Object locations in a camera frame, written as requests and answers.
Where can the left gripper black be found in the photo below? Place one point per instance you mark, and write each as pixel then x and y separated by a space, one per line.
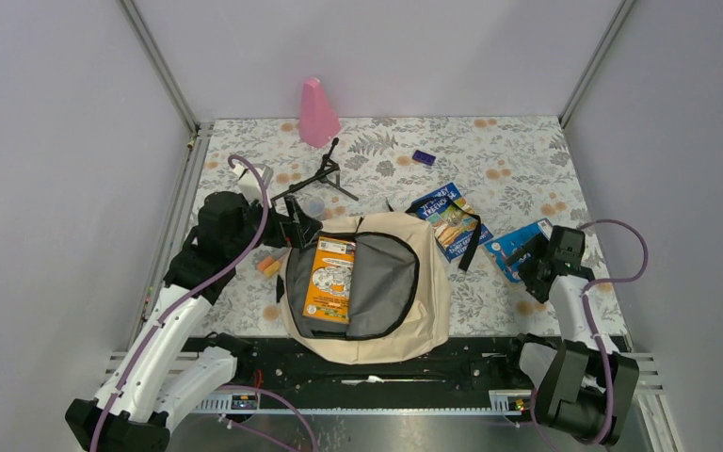
pixel 297 230

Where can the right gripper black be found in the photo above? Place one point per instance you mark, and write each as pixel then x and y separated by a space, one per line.
pixel 538 249

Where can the blue round-logo book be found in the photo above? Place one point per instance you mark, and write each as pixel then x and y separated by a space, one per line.
pixel 501 248

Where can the orange children's book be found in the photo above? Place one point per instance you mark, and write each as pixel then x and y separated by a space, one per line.
pixel 328 290

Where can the cream canvas backpack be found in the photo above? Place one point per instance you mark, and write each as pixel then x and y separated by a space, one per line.
pixel 400 296

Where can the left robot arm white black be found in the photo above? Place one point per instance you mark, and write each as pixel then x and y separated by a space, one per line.
pixel 138 407

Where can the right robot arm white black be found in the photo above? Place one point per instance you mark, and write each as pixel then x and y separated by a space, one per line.
pixel 583 385

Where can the clear jar of clips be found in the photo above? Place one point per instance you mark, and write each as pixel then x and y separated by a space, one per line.
pixel 313 207

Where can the black folding tripod stand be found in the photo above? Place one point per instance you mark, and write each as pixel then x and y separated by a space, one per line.
pixel 329 173

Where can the blue Treehouse book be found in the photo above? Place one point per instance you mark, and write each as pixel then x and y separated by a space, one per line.
pixel 459 231

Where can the pink cone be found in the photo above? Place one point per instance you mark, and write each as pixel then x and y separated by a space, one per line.
pixel 318 122

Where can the purple small block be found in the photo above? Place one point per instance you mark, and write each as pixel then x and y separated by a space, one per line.
pixel 424 158

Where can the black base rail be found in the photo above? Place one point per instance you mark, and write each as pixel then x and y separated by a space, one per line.
pixel 276 375

